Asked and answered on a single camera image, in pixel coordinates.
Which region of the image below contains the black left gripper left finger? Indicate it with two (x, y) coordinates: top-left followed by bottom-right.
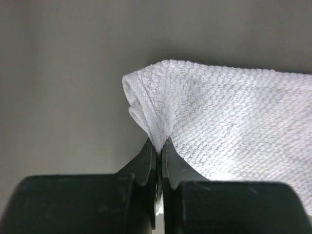
(0, 140), (156, 234)

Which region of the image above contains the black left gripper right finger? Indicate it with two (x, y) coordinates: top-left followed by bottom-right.
(161, 139), (312, 234)

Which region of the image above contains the white waffle towel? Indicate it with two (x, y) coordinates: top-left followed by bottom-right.
(122, 60), (312, 214)

